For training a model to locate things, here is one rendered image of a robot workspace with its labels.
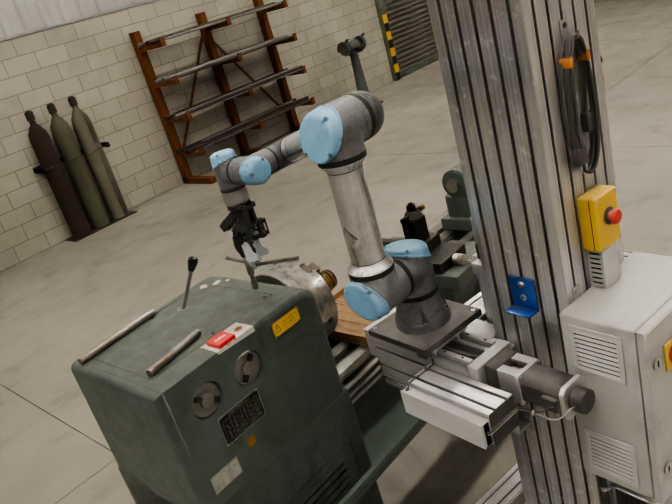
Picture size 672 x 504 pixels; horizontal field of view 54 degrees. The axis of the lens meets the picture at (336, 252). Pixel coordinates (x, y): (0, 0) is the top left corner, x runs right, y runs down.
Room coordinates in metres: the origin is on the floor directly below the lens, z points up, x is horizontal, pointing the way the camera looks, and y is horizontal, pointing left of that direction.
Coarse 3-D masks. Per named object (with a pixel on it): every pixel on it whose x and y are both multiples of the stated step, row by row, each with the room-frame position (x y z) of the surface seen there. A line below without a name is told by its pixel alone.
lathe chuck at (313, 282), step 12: (276, 264) 2.11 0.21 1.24; (288, 264) 2.08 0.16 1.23; (300, 264) 2.08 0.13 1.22; (288, 276) 2.02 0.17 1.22; (300, 276) 2.02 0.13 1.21; (312, 276) 2.03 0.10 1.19; (312, 288) 1.99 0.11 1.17; (324, 288) 2.01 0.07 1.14; (324, 300) 1.99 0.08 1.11; (324, 312) 1.97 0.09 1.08; (336, 312) 2.01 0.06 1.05; (324, 324) 1.97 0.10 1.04; (336, 324) 2.03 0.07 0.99
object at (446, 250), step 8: (384, 240) 2.70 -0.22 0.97; (392, 240) 2.67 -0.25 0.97; (440, 248) 2.45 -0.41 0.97; (448, 248) 2.42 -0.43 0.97; (456, 248) 2.40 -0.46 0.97; (464, 248) 2.42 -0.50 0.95; (432, 256) 2.39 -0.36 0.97; (440, 256) 2.37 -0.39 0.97; (448, 256) 2.35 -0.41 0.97; (440, 264) 2.31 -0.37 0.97; (448, 264) 2.34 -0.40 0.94; (440, 272) 2.31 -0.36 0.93
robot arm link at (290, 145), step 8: (368, 96) 1.53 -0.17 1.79; (376, 104) 1.52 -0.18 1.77; (376, 112) 1.51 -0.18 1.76; (376, 120) 1.51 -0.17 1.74; (376, 128) 1.51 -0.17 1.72; (288, 136) 1.81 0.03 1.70; (296, 136) 1.76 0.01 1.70; (272, 144) 1.86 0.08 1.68; (280, 144) 1.82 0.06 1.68; (288, 144) 1.79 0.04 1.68; (296, 144) 1.76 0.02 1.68; (272, 152) 1.82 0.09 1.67; (280, 152) 1.81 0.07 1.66; (288, 152) 1.79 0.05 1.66; (296, 152) 1.77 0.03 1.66; (280, 160) 1.82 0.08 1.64; (288, 160) 1.81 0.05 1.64; (296, 160) 1.80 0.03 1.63; (280, 168) 1.82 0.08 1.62
